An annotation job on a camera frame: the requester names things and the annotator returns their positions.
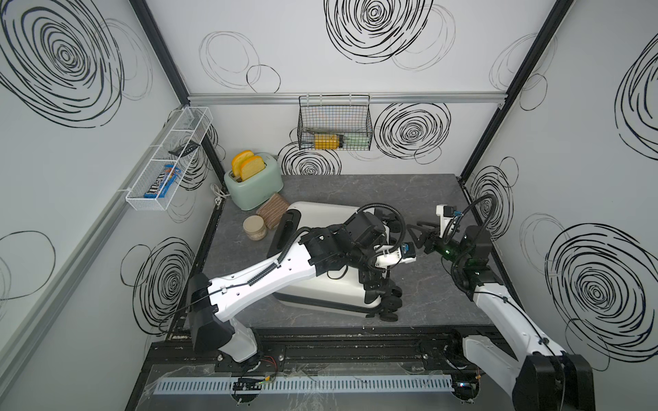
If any black wire basket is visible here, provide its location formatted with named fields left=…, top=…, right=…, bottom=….
left=296, top=94, right=374, bottom=151

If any brown striped cloth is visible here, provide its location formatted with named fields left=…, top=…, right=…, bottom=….
left=256, top=193, right=291, bottom=231

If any mint green toaster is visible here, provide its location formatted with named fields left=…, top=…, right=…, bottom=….
left=224, top=152, right=284, bottom=211

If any white slotted cable duct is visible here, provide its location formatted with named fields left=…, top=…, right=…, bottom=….
left=153, top=375, right=454, bottom=395

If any yellow toast slice back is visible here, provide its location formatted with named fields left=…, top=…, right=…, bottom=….
left=231, top=150, right=255, bottom=179

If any white hard-shell suitcase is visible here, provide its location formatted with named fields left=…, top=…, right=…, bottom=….
left=267, top=201, right=402, bottom=322

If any white wire shelf basket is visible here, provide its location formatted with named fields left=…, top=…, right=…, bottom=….
left=125, top=105, right=212, bottom=212

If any black remote in shelf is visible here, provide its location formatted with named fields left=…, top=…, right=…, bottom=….
left=168, top=141, right=200, bottom=159

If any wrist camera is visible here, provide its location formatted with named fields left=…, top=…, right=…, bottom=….
left=436, top=205, right=455, bottom=237
left=375, top=242, right=416, bottom=268

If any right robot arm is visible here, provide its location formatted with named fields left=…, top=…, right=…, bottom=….
left=407, top=195, right=596, bottom=410

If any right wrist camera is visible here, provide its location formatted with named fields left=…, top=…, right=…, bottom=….
left=436, top=205, right=455, bottom=237

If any yellow toast slice front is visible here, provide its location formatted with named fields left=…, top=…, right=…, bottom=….
left=239, top=155, right=267, bottom=182

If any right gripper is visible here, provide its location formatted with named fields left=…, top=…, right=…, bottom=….
left=407, top=219, right=468, bottom=269

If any yellow toast slice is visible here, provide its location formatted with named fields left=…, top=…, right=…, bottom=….
left=231, top=150, right=255, bottom=179
left=239, top=155, right=267, bottom=182

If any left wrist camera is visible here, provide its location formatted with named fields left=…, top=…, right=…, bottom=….
left=375, top=242, right=416, bottom=268

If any yellow item in basket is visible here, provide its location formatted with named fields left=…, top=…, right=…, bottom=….
left=314, top=134, right=342, bottom=150

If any green item in basket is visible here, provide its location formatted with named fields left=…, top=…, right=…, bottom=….
left=342, top=133, right=370, bottom=151

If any blue candy packet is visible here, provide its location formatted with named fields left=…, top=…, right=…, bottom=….
left=143, top=164, right=181, bottom=199

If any beige round jar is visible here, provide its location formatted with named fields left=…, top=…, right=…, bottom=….
left=243, top=215, right=268, bottom=241

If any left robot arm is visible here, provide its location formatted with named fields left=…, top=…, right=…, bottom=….
left=185, top=205, right=404, bottom=363

